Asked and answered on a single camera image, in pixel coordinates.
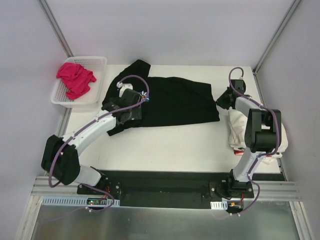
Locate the left aluminium frame post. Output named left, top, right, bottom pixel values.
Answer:
left=37, top=0, right=74, bottom=58

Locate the left white cable duct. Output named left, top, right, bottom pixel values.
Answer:
left=42, top=196, right=120, bottom=208

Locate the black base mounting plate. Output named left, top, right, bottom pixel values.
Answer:
left=77, top=170, right=255, bottom=209

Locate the white cable duct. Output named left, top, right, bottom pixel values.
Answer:
left=210, top=201, right=228, bottom=211
left=42, top=196, right=120, bottom=208

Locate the aluminium frame post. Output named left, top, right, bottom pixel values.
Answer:
left=252, top=0, right=303, bottom=76
left=37, top=0, right=74, bottom=58

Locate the right white cable duct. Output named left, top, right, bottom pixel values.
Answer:
left=210, top=201, right=228, bottom=211

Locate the folded white t shirt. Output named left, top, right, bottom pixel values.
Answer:
left=228, top=109, right=289, bottom=165

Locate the black t shirt daisy logo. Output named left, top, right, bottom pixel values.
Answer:
left=102, top=59, right=220, bottom=136

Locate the aluminium rail extrusion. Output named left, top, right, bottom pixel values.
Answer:
left=31, top=176, right=302, bottom=202

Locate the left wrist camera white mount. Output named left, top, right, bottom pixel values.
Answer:
left=116, top=82, right=133, bottom=97

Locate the red white folded shirt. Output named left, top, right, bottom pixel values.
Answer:
left=233, top=148, right=245, bottom=156

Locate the pink t shirt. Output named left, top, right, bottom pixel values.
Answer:
left=56, top=62, right=97, bottom=100

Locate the right aluminium frame post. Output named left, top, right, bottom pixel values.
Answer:
left=252, top=0, right=303, bottom=76

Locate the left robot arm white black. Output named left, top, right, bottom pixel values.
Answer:
left=41, top=88, right=144, bottom=195

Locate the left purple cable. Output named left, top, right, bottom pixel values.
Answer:
left=39, top=74, right=151, bottom=222

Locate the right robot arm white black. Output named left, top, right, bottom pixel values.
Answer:
left=215, top=79, right=282, bottom=199

